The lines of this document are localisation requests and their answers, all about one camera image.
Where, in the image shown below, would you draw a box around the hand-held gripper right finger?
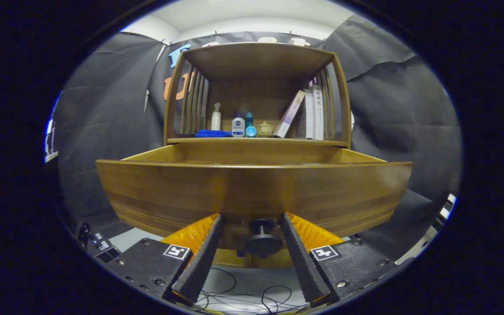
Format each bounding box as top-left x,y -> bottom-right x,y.
282,212 -> 399,308

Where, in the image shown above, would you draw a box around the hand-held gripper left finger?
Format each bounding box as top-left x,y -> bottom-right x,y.
103,213 -> 225,305

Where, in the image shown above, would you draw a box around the wooden drawer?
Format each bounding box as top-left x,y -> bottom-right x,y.
96,142 -> 413,258

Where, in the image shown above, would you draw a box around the wooden countertop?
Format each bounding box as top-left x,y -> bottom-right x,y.
167,136 -> 349,147

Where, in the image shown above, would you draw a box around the wooden cabinet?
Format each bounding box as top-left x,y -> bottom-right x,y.
164,42 -> 352,268

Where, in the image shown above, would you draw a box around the blue folded cloth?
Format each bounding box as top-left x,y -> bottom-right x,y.
195,129 -> 232,138

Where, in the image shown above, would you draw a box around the white bottle with blue cap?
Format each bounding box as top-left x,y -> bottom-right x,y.
232,112 -> 245,138

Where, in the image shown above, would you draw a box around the white pump bottle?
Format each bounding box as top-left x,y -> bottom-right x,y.
211,102 -> 222,131

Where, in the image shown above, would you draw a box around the dark patterned book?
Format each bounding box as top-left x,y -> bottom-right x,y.
296,103 -> 307,140

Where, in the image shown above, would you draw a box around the purple and white book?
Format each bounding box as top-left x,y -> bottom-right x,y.
274,90 -> 306,139

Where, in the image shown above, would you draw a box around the white desk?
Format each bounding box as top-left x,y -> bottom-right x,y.
44,118 -> 59,163

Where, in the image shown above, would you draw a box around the black floor cables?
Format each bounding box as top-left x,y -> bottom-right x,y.
189,267 -> 309,315

